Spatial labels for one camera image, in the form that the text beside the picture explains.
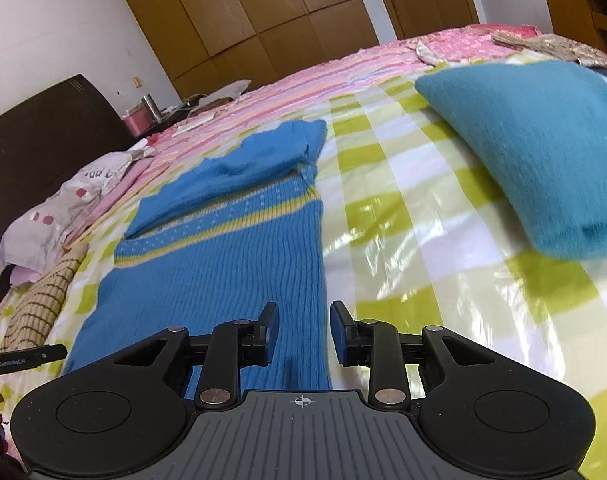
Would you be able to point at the dark wooden headboard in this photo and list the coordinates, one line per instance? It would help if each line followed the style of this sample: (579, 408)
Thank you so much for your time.
(33, 160)

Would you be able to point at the beige floral cloth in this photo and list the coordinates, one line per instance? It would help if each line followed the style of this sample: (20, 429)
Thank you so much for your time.
(558, 47)

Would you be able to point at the wooden wardrobe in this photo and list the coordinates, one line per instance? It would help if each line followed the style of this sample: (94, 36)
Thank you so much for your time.
(233, 10)

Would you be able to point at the wooden desk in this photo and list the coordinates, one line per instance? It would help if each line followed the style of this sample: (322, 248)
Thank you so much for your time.
(563, 10)

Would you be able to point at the pink box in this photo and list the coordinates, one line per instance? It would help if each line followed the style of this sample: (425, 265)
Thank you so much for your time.
(136, 121)

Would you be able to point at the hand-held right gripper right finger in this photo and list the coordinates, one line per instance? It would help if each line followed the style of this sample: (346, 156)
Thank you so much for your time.
(339, 332)

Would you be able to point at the wooden door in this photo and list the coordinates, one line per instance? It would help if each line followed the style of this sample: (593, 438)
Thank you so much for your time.
(423, 0)

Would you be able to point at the pink floral quilt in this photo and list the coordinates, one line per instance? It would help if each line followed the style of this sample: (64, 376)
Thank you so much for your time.
(463, 42)

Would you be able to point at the blue striped knit sweater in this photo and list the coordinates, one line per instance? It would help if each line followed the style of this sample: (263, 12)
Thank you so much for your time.
(223, 260)

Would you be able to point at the grey dotted pillow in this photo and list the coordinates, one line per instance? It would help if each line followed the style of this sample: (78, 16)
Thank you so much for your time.
(48, 220)

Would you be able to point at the brown plaid cloth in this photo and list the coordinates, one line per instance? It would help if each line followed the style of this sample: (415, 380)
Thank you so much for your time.
(38, 300)

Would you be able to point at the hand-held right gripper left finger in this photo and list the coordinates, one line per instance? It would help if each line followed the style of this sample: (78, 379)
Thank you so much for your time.
(271, 332)

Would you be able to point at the pink striped blanket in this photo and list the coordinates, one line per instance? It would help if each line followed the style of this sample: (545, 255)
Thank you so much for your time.
(293, 90)

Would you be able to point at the grey cloth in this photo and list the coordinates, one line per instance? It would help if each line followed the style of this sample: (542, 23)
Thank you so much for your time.
(228, 91)

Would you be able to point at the white paper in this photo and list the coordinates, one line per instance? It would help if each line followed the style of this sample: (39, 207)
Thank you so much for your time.
(196, 124)

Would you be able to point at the folded teal fleece garment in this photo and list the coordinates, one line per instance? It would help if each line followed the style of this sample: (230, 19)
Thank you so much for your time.
(523, 150)

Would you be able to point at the metal thermos cup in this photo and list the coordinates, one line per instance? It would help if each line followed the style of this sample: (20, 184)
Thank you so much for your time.
(152, 107)

